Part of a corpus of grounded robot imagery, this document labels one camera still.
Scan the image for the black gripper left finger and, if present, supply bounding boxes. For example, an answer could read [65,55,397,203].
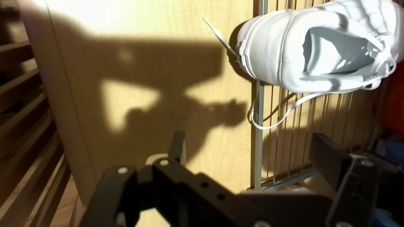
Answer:
[168,131,186,163]

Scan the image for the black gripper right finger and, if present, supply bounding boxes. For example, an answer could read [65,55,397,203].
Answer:
[310,132,353,182]

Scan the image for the white tennis shoe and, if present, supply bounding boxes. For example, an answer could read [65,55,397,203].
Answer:
[201,0,404,131]

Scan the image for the metal wire shoe rack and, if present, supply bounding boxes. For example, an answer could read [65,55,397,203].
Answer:
[250,0,393,193]

